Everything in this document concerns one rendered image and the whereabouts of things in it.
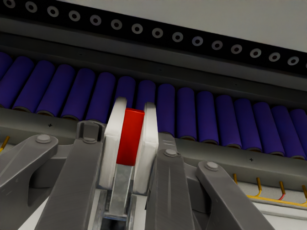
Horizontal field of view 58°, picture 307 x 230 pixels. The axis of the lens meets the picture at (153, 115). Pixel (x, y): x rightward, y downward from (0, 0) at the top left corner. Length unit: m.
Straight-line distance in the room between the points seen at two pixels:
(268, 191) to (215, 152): 0.06
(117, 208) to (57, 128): 0.08
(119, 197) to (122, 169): 0.02
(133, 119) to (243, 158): 0.11
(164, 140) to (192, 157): 0.07
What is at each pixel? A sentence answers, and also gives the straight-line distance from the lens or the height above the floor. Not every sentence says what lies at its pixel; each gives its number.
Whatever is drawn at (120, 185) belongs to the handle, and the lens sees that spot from 0.18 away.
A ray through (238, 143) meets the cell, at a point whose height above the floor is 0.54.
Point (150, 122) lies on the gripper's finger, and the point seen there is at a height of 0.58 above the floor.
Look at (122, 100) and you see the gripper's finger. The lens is 0.19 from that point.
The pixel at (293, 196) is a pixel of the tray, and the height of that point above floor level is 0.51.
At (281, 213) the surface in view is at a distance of 0.26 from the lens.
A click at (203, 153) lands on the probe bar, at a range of 0.23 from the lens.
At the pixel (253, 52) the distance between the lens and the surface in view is 0.31.
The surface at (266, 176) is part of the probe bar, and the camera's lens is 0.25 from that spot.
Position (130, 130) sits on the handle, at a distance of 0.17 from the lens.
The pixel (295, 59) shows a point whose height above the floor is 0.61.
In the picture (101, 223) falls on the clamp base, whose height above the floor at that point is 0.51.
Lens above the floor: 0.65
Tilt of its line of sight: 26 degrees down
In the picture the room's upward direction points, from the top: 13 degrees clockwise
